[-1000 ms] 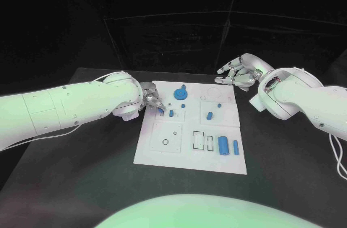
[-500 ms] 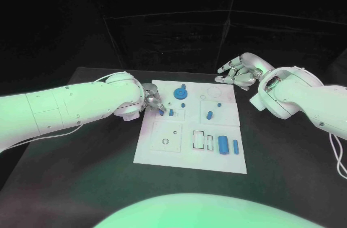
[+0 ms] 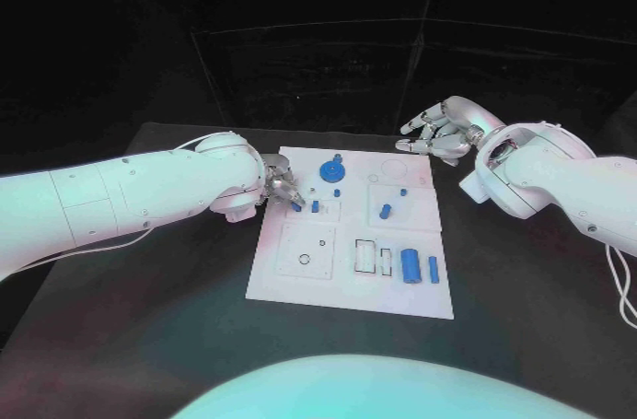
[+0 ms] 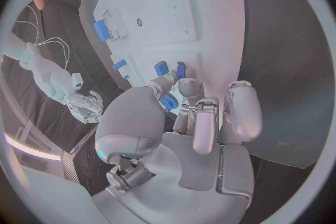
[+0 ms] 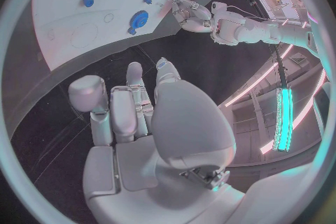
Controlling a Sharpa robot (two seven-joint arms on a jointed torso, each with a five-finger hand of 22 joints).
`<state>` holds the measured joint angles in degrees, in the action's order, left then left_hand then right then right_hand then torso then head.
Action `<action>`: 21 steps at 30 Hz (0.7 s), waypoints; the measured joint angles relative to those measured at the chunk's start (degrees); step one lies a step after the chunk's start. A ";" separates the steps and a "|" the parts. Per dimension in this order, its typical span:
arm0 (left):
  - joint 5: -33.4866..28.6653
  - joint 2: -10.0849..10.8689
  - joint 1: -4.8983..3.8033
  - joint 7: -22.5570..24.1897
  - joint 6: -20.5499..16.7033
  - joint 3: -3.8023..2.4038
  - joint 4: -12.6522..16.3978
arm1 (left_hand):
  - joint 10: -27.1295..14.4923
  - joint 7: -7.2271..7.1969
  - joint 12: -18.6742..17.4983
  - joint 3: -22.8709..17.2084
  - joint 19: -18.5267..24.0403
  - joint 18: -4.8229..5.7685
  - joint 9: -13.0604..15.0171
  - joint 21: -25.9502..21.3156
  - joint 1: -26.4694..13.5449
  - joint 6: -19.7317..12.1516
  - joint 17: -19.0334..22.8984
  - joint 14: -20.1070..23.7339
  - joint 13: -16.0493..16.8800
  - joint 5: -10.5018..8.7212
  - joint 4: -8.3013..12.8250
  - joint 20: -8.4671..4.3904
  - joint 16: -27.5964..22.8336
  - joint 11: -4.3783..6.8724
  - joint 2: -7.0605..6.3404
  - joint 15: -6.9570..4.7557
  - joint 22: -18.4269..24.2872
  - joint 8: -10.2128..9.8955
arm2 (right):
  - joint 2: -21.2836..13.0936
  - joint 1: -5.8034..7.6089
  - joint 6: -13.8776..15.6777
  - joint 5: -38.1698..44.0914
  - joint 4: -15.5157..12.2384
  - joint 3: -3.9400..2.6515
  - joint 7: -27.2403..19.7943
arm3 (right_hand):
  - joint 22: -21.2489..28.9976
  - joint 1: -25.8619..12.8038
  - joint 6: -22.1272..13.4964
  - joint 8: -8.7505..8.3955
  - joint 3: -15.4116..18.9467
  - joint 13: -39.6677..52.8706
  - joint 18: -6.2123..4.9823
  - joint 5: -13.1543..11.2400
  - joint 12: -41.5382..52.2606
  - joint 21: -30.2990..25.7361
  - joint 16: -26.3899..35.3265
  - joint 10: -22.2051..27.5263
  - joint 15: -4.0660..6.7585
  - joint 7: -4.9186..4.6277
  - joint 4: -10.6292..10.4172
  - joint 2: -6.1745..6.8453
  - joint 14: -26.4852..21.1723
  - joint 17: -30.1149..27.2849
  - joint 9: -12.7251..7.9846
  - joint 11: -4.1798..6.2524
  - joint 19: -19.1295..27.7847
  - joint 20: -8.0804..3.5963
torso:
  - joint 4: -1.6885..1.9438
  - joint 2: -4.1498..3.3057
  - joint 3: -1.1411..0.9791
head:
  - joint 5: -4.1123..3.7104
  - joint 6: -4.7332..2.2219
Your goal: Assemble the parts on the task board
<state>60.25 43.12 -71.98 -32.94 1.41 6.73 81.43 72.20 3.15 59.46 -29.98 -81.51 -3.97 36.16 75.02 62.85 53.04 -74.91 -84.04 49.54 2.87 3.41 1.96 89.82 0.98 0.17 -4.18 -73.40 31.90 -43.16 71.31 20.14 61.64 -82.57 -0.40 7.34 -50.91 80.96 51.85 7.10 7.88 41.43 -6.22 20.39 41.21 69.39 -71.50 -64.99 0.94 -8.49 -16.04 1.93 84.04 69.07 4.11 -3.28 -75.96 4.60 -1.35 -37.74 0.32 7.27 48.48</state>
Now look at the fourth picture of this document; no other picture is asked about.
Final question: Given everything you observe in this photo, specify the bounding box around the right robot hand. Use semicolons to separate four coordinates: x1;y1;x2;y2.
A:
65;90;105;124

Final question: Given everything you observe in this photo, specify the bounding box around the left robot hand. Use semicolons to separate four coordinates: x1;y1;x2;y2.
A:
91;67;263;224

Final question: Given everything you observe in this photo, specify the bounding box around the blue gear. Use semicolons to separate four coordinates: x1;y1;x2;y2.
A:
160;94;179;113

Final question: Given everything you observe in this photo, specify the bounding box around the white task board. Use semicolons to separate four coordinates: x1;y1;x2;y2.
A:
78;0;246;132

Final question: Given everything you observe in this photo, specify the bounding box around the large blue cylinder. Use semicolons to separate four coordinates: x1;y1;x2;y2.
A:
92;20;111;43

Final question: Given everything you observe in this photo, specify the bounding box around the blue block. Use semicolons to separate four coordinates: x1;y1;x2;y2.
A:
176;61;187;81
153;61;170;77

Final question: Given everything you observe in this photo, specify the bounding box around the white cable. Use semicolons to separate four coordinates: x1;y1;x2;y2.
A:
35;36;72;71
14;4;41;40

